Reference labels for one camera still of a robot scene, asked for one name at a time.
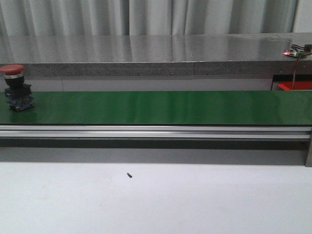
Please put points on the red mushroom push button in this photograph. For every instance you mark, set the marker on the red mushroom push button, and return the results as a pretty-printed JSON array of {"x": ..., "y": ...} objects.
[{"x": 18, "y": 94}]

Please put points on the green conveyor belt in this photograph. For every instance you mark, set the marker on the green conveyor belt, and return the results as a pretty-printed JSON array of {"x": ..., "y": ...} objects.
[{"x": 165, "y": 107}]

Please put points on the grey stone counter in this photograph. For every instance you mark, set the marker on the grey stone counter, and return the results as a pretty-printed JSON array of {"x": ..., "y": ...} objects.
[{"x": 129, "y": 63}]

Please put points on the small green circuit board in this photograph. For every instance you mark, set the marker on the small green circuit board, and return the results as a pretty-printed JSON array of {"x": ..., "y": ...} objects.
[{"x": 294, "y": 53}]

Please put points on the red plastic bin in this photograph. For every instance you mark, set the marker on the red plastic bin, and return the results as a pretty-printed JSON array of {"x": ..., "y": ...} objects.
[{"x": 298, "y": 85}]

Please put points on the white curtain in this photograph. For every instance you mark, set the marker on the white curtain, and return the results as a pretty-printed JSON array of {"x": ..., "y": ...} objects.
[{"x": 145, "y": 17}]

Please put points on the aluminium conveyor frame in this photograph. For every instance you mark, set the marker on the aluminium conveyor frame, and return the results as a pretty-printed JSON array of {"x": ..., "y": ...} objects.
[{"x": 194, "y": 144}]

